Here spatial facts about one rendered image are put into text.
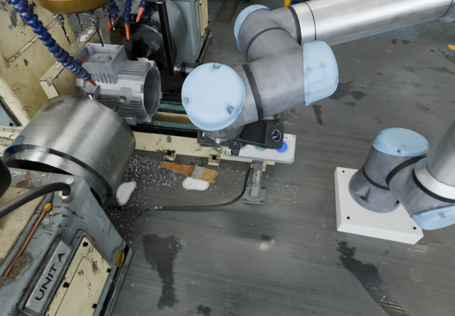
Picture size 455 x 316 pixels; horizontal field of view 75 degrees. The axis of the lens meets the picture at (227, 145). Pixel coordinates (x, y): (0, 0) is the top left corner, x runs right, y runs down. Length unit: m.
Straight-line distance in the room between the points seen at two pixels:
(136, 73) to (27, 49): 0.31
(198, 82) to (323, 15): 0.24
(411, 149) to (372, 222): 0.24
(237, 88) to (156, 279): 0.64
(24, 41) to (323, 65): 0.86
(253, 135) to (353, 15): 0.24
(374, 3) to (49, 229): 0.62
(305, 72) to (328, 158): 0.76
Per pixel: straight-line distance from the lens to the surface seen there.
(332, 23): 0.50
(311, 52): 0.38
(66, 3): 0.83
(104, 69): 0.94
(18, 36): 1.03
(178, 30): 1.18
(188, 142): 1.01
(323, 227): 0.95
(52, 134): 0.72
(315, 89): 0.38
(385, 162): 0.84
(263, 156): 0.73
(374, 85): 1.50
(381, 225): 0.95
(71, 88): 0.98
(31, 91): 1.05
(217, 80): 0.34
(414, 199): 0.79
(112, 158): 0.74
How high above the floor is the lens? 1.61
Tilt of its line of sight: 49 degrees down
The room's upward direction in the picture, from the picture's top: straight up
